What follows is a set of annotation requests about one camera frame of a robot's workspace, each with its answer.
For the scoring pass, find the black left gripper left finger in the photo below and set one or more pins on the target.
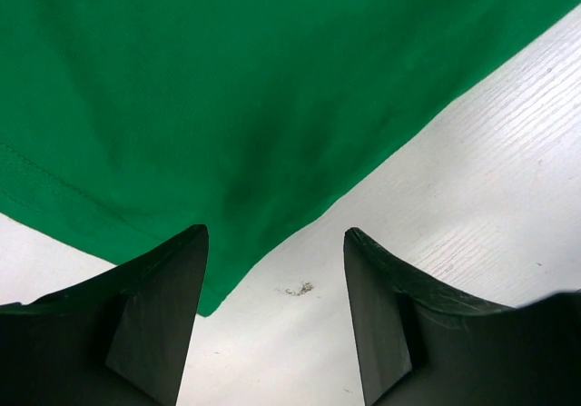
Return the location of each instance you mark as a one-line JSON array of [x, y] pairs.
[[119, 338]]

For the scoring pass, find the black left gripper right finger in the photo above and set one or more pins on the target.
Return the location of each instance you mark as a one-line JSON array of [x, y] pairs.
[[420, 341]]

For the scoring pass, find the green t shirt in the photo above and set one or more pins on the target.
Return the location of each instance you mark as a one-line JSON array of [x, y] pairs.
[[124, 122]]

